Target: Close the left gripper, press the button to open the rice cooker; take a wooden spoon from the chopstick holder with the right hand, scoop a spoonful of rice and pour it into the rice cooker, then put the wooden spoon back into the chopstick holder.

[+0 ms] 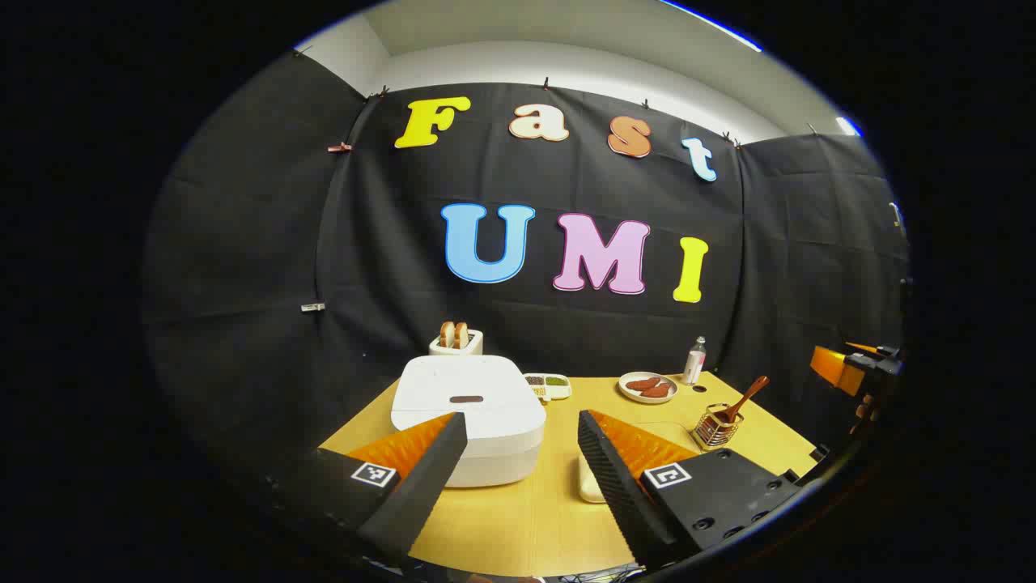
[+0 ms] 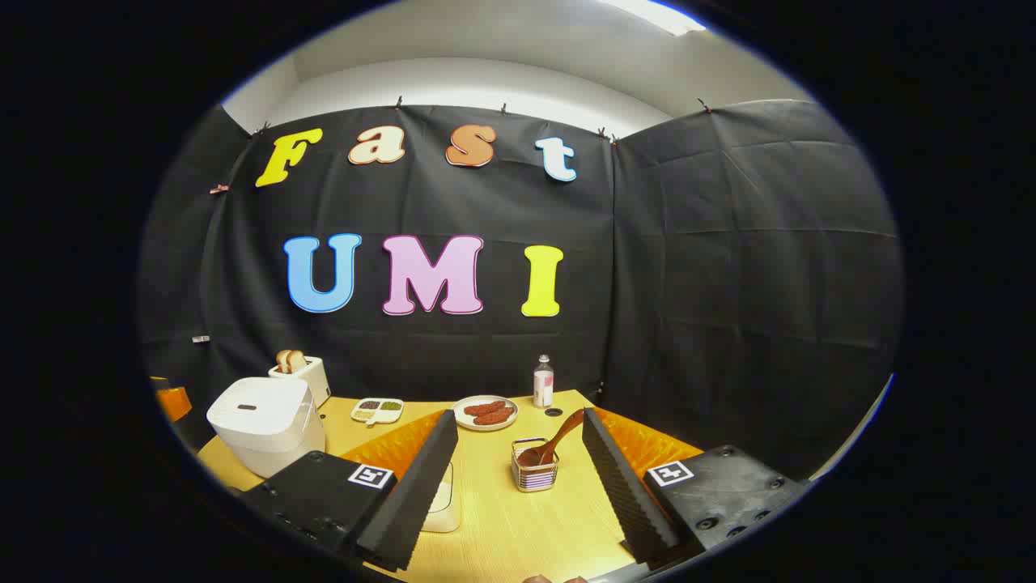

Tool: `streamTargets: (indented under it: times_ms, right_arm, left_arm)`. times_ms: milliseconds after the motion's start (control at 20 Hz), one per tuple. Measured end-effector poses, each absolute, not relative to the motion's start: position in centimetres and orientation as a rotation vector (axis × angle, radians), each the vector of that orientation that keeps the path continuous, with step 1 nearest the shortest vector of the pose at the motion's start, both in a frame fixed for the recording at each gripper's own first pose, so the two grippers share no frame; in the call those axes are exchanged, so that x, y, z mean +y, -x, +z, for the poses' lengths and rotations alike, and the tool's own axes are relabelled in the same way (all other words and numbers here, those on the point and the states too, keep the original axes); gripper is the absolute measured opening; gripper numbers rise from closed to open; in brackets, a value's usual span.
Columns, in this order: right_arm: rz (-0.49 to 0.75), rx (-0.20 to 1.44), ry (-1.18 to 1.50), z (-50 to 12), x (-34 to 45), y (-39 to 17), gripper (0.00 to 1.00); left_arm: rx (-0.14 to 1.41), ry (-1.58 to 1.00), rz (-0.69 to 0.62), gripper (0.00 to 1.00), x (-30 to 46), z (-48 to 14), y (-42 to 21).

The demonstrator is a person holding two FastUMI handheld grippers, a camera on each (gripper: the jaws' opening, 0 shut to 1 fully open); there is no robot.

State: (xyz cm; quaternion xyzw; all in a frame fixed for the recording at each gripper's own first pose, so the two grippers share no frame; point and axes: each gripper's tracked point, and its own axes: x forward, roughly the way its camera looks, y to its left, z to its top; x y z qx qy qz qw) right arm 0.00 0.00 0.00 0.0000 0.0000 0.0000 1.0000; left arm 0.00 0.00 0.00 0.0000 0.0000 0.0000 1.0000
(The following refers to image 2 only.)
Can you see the brown wooden spoon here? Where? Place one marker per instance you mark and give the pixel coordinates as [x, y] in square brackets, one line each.
[558, 441]

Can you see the black backdrop cloth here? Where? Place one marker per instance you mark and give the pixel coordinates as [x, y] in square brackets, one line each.
[688, 324]

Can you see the white round plate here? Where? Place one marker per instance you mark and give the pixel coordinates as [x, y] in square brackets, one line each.
[459, 414]

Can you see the white toaster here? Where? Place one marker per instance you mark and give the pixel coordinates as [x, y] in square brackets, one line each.
[312, 380]

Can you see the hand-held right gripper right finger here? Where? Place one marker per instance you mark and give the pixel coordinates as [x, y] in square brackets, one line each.
[619, 486]

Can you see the clear box of rice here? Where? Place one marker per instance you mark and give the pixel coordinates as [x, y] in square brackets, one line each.
[443, 502]

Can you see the red sausage piece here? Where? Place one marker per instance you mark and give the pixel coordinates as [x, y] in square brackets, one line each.
[495, 418]
[484, 408]

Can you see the orange object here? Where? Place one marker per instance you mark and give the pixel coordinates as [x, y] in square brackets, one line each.
[174, 402]

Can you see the white rice cooker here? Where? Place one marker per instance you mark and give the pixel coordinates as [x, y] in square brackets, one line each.
[259, 421]

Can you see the small bottle with pink label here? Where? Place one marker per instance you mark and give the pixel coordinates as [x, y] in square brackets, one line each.
[543, 389]

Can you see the toast bread slice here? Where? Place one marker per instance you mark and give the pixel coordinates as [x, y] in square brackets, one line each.
[282, 361]
[297, 361]

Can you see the white divided dish of beans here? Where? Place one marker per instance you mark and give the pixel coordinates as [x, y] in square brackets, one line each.
[376, 410]

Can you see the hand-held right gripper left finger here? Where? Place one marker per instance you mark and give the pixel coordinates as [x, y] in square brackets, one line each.
[421, 486]

